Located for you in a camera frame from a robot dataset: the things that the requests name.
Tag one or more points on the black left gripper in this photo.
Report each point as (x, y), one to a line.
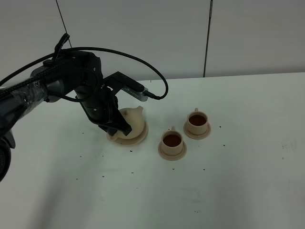
(102, 109)

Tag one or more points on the beige ceramic teapot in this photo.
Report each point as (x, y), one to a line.
(135, 119)

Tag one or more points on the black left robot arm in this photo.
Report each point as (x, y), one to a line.
(74, 76)

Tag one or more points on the beige teapot saucer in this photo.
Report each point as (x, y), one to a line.
(130, 142)

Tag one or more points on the near beige teacup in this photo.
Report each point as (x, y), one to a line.
(172, 142)

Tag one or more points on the beige teacup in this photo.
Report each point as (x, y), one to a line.
(172, 142)
(197, 122)

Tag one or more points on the near beige cup saucer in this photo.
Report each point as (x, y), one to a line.
(164, 153)

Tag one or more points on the beige cup saucer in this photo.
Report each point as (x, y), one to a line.
(164, 153)
(205, 133)

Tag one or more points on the far beige cup saucer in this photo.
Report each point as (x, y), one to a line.
(205, 133)

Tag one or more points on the far beige teacup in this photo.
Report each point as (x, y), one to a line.
(197, 122)

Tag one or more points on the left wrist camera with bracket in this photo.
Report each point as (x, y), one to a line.
(119, 81)

